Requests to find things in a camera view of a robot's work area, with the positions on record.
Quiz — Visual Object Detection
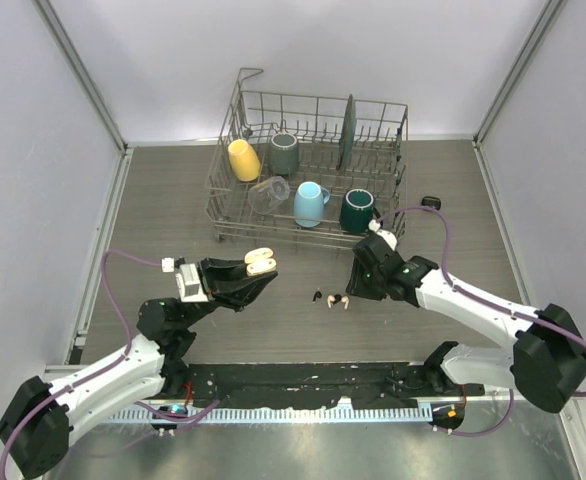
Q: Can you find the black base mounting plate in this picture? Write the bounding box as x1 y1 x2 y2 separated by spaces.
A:
185 362 485 410

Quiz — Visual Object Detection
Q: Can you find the yellow cup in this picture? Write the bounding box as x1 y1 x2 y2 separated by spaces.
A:
227 139 261 182

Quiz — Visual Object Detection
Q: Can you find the black earbud charging case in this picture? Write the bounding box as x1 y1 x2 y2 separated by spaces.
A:
421 196 442 210

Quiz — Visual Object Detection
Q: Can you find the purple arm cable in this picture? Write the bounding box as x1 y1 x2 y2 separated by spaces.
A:
0 249 222 480
377 205 586 436

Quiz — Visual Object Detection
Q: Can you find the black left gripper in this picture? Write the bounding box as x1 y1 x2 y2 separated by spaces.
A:
179 257 276 330

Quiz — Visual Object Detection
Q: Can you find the clear glass cup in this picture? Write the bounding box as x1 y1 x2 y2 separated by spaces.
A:
248 176 290 215

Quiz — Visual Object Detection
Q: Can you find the dark teal mug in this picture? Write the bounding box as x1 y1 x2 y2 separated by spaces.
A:
339 189 376 234

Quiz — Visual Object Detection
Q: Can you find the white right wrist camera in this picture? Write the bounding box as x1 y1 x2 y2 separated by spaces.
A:
368 219 398 250

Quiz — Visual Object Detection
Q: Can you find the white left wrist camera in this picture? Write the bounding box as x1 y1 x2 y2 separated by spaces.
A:
161 257 208 303

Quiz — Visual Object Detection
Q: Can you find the beige earbud charging case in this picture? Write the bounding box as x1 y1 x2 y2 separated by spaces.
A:
244 247 277 277

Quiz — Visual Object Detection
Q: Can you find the aluminium slotted rail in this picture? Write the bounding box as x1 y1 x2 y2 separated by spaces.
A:
101 402 433 425

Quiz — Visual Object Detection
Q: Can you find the light blue mug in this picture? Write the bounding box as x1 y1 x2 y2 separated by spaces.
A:
294 181 331 228

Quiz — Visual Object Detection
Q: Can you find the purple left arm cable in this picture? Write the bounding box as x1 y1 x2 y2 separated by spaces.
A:
0 249 222 480

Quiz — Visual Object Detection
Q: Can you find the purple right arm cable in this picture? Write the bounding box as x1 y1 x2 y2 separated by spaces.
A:
377 205 586 436

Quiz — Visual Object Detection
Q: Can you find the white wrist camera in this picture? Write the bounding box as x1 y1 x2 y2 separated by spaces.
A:
161 257 208 303
368 219 398 250

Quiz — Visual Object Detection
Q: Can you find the grey wire dish rack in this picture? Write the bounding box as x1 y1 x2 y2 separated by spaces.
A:
205 67 409 249

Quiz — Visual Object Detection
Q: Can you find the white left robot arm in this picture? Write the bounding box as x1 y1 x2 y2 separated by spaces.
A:
0 248 277 479

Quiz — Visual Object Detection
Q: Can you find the grey-green mug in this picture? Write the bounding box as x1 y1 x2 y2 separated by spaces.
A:
268 132 299 176

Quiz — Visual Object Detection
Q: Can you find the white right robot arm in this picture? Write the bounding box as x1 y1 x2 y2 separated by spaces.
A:
346 234 586 413

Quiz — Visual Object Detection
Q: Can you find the teal plate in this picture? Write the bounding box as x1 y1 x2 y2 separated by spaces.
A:
337 94 357 171

